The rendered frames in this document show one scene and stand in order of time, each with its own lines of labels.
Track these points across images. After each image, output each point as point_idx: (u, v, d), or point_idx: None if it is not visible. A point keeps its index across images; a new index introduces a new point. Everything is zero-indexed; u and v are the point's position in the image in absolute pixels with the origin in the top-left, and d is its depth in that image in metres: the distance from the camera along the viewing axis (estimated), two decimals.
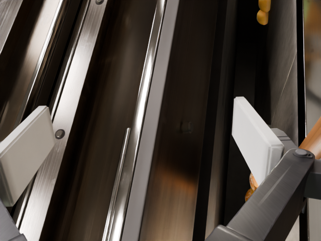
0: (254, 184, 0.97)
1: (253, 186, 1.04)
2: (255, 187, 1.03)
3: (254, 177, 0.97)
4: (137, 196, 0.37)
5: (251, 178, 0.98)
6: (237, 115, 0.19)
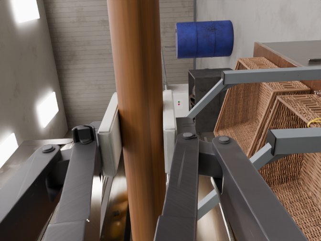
0: None
1: None
2: None
3: None
4: None
5: None
6: None
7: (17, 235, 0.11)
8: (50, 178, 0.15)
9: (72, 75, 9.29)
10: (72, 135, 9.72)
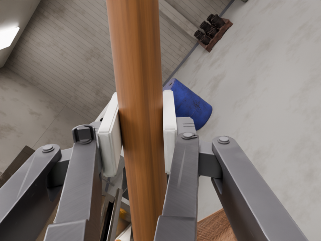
0: None
1: None
2: None
3: None
4: None
5: None
6: None
7: (17, 235, 0.11)
8: (50, 178, 0.15)
9: (47, 25, 8.66)
10: (4, 74, 8.85)
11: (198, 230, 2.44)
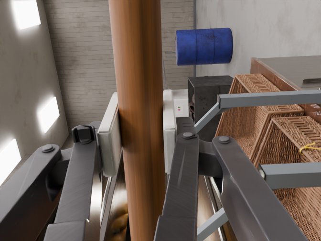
0: None
1: None
2: None
3: None
4: None
5: None
6: None
7: (17, 235, 0.11)
8: (50, 178, 0.15)
9: (73, 80, 9.34)
10: (73, 139, 9.76)
11: (245, 129, 2.05)
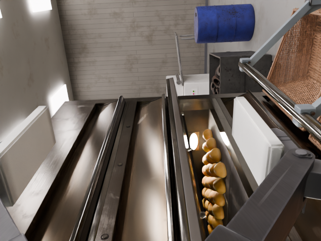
0: None
1: None
2: None
3: None
4: None
5: None
6: (237, 115, 0.19)
7: None
8: None
9: (83, 68, 9.26)
10: None
11: (293, 78, 1.96)
